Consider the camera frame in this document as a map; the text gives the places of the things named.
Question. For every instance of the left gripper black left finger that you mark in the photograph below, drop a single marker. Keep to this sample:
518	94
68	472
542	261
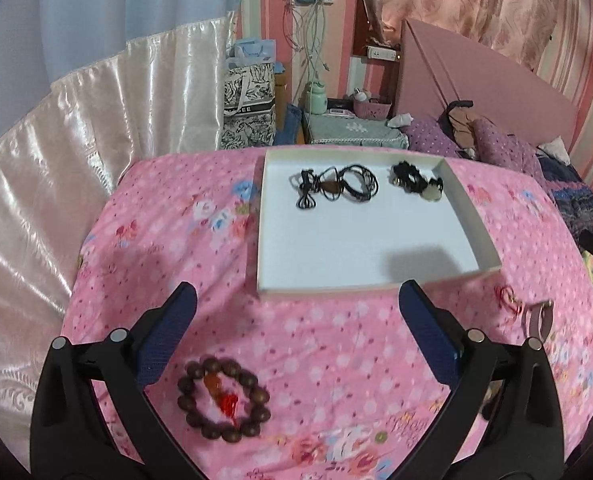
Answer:
69	437

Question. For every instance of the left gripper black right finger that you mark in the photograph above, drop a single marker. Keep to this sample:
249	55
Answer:
501	419

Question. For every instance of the dark knitted blanket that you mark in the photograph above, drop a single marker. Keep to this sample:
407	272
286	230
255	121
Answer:
572	196

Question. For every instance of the purple dotted pillow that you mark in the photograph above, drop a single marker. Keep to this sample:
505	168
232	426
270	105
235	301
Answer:
495	147

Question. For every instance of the pink floral bed sheet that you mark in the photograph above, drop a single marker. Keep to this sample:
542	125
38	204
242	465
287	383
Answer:
350	393

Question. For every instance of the pink headboard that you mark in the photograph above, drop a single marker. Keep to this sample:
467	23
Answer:
439	67

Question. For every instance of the cream satin curtain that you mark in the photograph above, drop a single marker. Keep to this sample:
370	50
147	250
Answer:
61	161

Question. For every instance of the pink patterned window curtain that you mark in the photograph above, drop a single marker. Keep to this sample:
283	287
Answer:
518	29

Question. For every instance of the white shallow tray box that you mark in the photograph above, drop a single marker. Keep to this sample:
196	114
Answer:
422	225

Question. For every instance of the pink plastic basket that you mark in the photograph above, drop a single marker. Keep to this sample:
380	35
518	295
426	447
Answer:
371	110

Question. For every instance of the white power strip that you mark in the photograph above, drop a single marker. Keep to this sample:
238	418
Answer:
382	54

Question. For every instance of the teal embroidered cloth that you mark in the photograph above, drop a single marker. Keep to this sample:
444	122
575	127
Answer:
338	130

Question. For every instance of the green thermos bottle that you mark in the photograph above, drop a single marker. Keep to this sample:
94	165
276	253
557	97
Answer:
316	101

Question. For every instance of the black white floral tote bag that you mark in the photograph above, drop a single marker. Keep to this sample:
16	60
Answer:
249	107

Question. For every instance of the light blue paper bag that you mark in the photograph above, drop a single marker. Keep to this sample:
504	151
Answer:
251	51

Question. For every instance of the watch with pale strap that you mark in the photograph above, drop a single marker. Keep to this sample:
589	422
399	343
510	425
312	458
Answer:
538	319

